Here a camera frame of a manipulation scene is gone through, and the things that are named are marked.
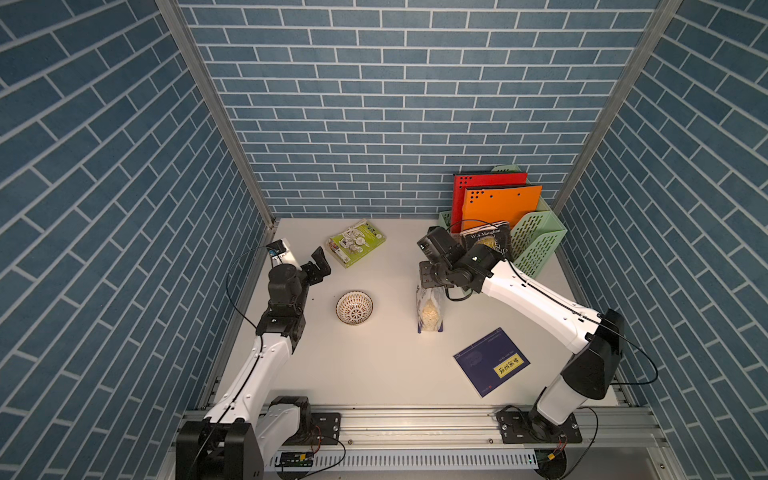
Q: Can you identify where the oats bag clear purple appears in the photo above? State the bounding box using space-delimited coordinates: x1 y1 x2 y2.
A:
416 286 445 333

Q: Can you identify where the patterned red white bowl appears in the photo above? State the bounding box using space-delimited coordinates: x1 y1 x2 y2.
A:
335 291 374 325

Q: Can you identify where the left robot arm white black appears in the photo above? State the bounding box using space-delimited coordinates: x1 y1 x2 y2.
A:
175 239 331 479

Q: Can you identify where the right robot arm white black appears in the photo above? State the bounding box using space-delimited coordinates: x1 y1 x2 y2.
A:
418 228 626 442

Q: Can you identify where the green comic paperback book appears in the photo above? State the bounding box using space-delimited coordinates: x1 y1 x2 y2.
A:
326 220 386 268

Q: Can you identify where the dark paperback novel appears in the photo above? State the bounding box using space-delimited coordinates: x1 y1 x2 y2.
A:
459 221 511 259

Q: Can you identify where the orange folder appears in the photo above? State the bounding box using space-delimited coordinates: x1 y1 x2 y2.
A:
460 186 542 231

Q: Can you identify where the red folder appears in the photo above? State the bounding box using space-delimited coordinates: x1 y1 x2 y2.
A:
450 172 528 233

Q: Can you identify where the purple booklet yellow label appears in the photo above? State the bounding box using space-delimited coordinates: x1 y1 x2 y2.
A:
453 328 530 398

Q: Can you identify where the small black controller box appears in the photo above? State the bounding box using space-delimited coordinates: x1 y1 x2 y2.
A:
276 452 314 470

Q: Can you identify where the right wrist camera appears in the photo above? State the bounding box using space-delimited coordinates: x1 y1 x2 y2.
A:
417 226 466 268

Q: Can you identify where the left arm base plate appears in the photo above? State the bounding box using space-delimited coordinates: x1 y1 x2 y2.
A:
303 412 342 447

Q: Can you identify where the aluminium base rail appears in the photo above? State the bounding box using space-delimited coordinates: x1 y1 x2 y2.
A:
179 405 661 451

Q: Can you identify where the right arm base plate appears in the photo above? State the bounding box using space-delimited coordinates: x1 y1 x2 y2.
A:
495 409 583 445

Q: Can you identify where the white slotted cable duct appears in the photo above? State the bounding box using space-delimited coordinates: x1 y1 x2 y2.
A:
265 449 539 473

